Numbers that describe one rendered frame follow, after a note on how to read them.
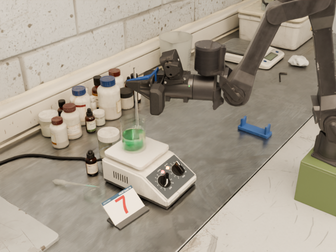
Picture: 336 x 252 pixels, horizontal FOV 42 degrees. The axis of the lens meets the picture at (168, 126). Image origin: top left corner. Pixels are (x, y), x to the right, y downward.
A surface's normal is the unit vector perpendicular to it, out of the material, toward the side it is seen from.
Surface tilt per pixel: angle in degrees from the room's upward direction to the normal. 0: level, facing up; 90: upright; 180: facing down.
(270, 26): 89
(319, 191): 90
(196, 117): 0
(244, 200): 0
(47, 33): 90
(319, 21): 119
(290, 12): 102
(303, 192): 90
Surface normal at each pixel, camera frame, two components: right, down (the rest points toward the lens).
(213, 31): 0.80, 0.29
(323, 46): -0.18, 0.48
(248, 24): -0.58, 0.46
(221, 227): 0.00, -0.87
